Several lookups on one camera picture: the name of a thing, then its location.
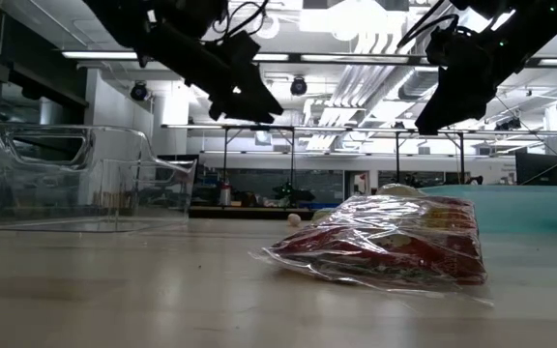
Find silver ceiling ventilation duct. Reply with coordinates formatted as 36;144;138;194
398;0;502;101

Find black background frame rig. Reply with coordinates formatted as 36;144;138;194
222;124;297;197
394;128;466;186

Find white frosted donut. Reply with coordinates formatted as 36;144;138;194
377;182;423;197

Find black monitor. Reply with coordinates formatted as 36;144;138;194
514;152;557;188

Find red snack bag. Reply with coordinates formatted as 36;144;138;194
249;193;495;308

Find black right arm base cable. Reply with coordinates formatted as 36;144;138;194
519;148;557;187

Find small black ceiling camera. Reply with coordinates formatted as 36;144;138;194
494;118;523;132

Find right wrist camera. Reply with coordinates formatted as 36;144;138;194
425;26;471;67

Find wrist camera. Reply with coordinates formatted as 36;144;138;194
425;26;471;67
213;31;261;67

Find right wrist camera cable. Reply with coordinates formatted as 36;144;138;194
396;0;461;49

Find white ring light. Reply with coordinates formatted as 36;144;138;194
258;16;280;41

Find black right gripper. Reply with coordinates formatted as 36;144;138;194
416;47;502;136

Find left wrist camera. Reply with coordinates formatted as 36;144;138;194
213;31;261;67

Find dark background workbench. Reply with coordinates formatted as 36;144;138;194
189;205;316;220

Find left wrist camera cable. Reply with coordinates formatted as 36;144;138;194
210;0;270;43

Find red and white canister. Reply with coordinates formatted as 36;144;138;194
218;177;233;208

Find teal plastic bin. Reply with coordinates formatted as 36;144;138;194
422;185;557;236

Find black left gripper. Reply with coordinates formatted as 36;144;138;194
137;23;284;125

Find black overhead light bar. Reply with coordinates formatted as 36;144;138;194
60;49;557;69

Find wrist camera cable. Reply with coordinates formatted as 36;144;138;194
210;0;270;43
396;0;461;49

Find clear plastic bin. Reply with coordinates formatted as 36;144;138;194
0;123;197;234

